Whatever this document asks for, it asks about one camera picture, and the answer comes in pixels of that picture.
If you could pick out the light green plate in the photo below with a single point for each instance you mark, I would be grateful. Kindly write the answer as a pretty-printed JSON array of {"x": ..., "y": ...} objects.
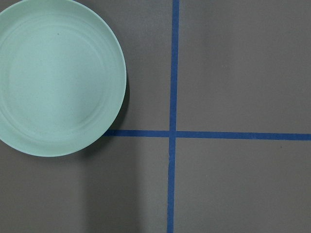
[{"x": 62, "y": 77}]

